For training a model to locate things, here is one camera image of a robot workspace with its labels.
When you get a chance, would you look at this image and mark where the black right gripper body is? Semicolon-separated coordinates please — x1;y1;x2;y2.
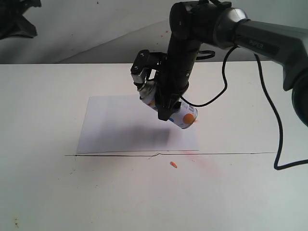
154;36;203;109

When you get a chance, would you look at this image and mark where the white spray paint can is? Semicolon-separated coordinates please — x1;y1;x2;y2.
134;80;198;129

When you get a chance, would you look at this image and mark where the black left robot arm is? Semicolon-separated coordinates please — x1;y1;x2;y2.
0;0;42;40

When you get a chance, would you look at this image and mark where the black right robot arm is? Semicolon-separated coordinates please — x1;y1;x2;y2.
156;0;308;124

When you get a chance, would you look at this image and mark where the orange paint blob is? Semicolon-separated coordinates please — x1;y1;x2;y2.
170;162;178;168

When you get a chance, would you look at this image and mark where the white paper sheet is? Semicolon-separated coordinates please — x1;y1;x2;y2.
77;95;199;154

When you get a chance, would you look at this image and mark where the white backdrop sheet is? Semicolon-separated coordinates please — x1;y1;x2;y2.
0;0;308;64

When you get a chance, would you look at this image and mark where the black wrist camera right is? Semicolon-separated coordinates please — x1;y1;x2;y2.
130;50;167;84

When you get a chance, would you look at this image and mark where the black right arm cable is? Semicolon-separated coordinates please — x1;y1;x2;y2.
179;45;308;171

